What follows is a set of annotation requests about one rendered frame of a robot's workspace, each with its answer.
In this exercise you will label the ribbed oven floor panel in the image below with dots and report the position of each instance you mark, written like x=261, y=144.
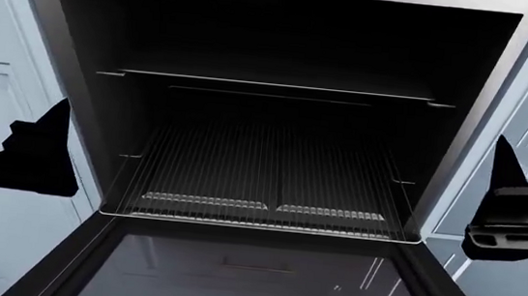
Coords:
x=330, y=212
x=205, y=200

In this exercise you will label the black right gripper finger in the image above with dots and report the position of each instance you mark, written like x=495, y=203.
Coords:
x=521, y=203
x=507, y=171

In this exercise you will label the pale blue cabinet door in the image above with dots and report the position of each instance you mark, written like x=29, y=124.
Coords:
x=7, y=39

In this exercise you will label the black glass oven door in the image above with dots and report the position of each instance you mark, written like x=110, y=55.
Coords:
x=251, y=281

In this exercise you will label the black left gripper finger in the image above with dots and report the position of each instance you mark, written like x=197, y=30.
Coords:
x=19, y=137
x=57, y=124

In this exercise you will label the open black oven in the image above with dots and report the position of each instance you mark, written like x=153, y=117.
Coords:
x=482, y=103

